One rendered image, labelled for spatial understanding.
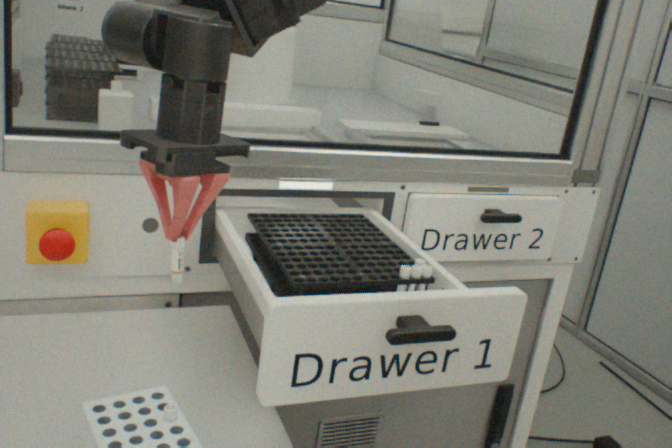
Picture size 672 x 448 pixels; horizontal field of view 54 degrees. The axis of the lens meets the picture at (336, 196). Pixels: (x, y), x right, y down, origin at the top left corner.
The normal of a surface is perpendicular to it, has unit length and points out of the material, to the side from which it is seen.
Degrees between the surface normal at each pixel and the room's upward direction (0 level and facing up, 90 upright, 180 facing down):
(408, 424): 90
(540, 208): 90
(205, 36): 88
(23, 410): 0
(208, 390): 0
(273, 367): 90
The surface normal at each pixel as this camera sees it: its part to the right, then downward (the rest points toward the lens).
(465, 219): 0.36, 0.33
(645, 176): -0.90, 0.00
